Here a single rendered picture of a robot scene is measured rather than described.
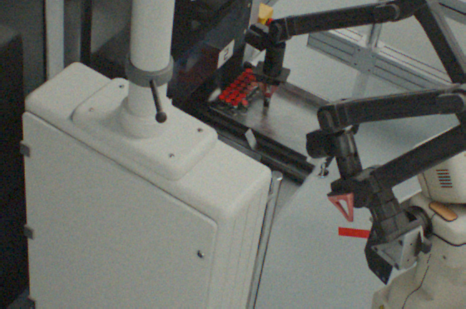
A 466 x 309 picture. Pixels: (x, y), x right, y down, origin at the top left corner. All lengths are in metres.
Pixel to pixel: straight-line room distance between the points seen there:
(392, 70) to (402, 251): 1.68
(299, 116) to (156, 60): 1.31
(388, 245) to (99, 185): 0.74
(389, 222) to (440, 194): 0.14
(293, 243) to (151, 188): 2.03
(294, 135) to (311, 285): 0.92
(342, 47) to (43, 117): 2.15
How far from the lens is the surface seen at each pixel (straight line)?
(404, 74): 3.92
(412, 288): 2.65
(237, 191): 1.86
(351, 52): 3.98
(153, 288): 2.08
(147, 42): 1.76
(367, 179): 2.30
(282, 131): 2.99
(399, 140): 4.40
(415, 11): 2.64
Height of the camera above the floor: 2.89
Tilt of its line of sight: 43 degrees down
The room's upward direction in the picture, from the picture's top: 10 degrees clockwise
